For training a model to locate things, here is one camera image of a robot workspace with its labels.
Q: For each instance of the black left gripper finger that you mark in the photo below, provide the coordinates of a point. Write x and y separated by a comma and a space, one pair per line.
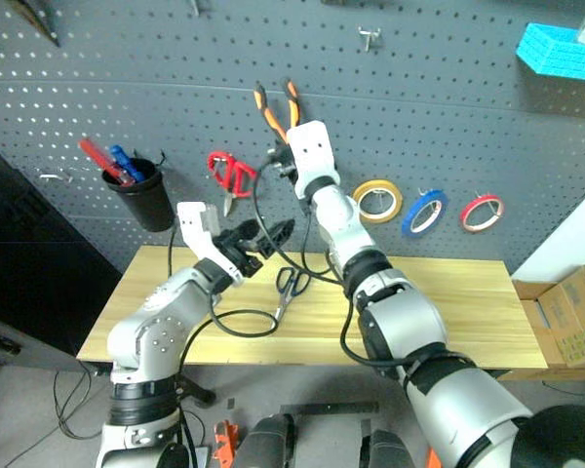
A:
279, 236
246, 230

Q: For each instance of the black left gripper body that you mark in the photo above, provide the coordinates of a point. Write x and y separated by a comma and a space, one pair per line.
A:
236, 253

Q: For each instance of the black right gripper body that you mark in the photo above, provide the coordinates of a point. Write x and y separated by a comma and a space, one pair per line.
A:
286, 163

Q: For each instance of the orange and black pliers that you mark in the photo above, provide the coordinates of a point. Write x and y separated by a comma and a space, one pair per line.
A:
273, 119

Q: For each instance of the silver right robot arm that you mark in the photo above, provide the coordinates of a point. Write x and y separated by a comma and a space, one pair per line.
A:
400, 322

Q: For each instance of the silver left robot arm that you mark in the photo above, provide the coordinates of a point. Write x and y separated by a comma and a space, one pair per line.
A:
146, 336

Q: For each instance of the yellow tape roll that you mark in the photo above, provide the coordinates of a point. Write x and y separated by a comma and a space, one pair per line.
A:
378, 187

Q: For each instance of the grey metal pegboard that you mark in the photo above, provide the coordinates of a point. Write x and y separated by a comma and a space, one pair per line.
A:
419, 122

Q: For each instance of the silver pegboard hook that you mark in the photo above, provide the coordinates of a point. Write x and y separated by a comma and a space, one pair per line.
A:
53, 176
370, 35

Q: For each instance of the blue tape roll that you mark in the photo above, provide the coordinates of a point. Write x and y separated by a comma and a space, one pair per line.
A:
431, 197

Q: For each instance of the red tape roll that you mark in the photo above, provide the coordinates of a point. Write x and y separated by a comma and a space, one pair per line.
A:
482, 200

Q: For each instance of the black tool on pegboard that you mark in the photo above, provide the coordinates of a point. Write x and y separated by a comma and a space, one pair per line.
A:
39, 19

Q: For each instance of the red pruning shears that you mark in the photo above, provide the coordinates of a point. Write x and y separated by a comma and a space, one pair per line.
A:
234, 175

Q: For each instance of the black round cup holder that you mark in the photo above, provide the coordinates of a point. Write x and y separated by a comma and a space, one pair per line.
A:
144, 200

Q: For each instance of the black table leg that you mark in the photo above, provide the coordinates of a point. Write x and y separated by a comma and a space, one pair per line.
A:
195, 387

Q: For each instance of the black flat bar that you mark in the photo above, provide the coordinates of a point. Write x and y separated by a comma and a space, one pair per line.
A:
329, 407

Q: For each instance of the orange tool on floor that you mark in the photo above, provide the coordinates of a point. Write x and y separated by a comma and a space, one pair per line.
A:
225, 441

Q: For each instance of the dark rounded shape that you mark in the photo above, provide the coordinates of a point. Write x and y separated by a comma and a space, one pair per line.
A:
387, 448
270, 441

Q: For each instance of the black cabinet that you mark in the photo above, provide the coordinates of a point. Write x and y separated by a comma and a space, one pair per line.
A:
34, 253

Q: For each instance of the light wooden table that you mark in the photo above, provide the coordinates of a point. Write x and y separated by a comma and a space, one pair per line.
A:
468, 312

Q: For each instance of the cyan plastic basket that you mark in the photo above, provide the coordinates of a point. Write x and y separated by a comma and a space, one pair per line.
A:
560, 51

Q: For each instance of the brown cardboard box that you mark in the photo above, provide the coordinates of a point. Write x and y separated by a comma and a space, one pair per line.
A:
565, 317

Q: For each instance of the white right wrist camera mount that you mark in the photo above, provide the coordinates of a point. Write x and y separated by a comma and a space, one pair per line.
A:
314, 151

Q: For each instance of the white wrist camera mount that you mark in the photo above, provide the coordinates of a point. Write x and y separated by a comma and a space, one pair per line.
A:
314, 151
195, 229

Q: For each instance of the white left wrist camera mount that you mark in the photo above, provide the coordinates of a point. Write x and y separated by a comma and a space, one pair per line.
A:
195, 229

